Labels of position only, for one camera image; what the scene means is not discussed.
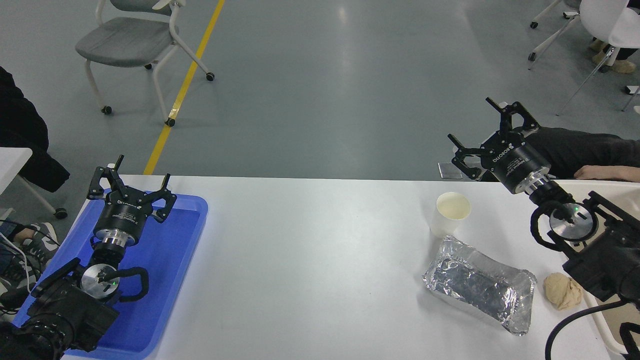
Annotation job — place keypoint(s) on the large pale bin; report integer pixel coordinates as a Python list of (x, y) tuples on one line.
[(607, 330)]

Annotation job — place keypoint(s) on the blue plastic tray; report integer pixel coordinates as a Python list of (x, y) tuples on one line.
[(165, 270)]

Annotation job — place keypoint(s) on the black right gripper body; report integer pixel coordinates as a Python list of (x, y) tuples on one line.
[(512, 160)]

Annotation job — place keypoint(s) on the grey wheeled chair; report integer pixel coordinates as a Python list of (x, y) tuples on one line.
[(125, 40)]

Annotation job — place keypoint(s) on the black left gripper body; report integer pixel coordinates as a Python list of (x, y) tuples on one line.
[(122, 215)]

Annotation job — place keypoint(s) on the person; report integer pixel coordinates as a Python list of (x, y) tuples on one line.
[(585, 147), (20, 130), (625, 65)]

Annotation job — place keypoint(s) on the crumpled tan paper ball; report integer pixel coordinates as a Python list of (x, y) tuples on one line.
[(562, 292)]

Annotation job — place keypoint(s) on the crumpled silver foil tray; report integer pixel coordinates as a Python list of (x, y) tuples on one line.
[(475, 285)]

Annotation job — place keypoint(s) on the white chair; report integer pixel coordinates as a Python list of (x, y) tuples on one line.
[(607, 20)]

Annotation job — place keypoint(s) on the person's foot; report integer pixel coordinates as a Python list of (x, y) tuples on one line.
[(45, 245), (15, 282)]

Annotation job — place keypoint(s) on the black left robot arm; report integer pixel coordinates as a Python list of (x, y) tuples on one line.
[(70, 310)]

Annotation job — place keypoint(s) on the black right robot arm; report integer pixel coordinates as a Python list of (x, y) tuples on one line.
[(610, 260)]

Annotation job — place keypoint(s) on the white paper cup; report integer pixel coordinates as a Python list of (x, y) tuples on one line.
[(450, 215)]

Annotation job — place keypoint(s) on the person's hand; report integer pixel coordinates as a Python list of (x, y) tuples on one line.
[(610, 173)]

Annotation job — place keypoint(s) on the metal floor plate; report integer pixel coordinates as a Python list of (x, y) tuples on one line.
[(450, 171)]

